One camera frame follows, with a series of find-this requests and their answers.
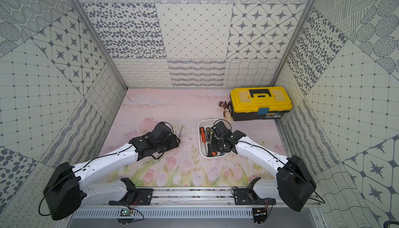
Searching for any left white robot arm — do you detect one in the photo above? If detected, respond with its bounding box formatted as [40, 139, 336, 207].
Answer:
[42, 122, 180, 221]

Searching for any brown clamp with wires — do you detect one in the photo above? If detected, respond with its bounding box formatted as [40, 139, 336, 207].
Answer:
[219, 101, 232, 120]

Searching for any white rectangular storage tray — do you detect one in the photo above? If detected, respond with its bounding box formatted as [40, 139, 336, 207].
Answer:
[198, 119, 231, 159]

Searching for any yellow black toolbox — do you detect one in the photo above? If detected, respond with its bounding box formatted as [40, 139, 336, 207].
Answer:
[229, 87, 293, 121]

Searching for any black yellow screwdriver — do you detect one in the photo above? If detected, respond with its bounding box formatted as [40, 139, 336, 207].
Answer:
[206, 127, 212, 142]

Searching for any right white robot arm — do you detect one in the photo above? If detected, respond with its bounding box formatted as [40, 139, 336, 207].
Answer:
[210, 120, 316, 212]

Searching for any green circuit board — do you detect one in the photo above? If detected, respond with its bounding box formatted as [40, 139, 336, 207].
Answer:
[120, 208, 133, 217]

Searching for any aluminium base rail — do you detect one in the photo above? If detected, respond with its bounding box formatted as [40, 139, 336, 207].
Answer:
[62, 186, 325, 221]

